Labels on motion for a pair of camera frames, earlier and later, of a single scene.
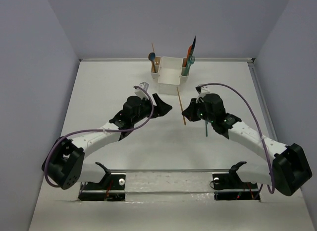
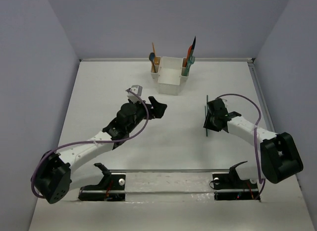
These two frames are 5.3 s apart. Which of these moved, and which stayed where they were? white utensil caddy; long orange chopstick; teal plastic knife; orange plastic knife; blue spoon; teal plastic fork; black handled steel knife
Moved: long orange chopstick
Stayed: black handled steel knife; blue spoon; orange plastic knife; white utensil caddy; teal plastic knife; teal plastic fork
